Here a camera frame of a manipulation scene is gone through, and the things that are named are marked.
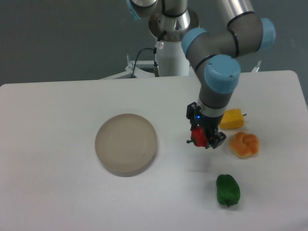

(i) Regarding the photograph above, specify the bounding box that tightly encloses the beige round plate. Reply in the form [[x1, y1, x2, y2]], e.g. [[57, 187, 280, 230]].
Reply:
[[95, 114, 158, 177]]

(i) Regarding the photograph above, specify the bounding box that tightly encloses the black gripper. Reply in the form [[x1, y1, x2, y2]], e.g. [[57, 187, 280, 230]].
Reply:
[[186, 102, 227, 149]]

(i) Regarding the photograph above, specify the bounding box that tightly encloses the orange knotted bread roll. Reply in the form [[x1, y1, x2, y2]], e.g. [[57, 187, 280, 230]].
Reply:
[[229, 131, 260, 158]]

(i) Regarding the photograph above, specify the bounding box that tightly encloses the yellow toy corn cob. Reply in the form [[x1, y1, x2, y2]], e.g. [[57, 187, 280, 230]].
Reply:
[[219, 108, 245, 129]]

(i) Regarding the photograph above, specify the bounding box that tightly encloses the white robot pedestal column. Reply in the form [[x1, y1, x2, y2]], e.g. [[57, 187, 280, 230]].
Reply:
[[149, 8, 200, 77]]

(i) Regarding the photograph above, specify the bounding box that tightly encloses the red toy bell pepper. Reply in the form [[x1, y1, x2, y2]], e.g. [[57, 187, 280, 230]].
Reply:
[[186, 126, 207, 147]]

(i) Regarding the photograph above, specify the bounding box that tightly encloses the white metal base frame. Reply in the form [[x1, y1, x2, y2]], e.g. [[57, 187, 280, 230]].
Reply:
[[98, 54, 263, 80]]

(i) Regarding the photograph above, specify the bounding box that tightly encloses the black cable with tag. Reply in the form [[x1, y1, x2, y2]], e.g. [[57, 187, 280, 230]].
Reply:
[[131, 30, 167, 78]]

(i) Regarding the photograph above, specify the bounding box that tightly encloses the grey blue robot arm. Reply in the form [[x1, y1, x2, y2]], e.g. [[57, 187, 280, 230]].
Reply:
[[127, 0, 276, 149]]

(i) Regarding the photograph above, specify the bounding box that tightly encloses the green toy bell pepper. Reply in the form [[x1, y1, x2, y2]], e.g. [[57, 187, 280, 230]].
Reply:
[[216, 174, 241, 207]]

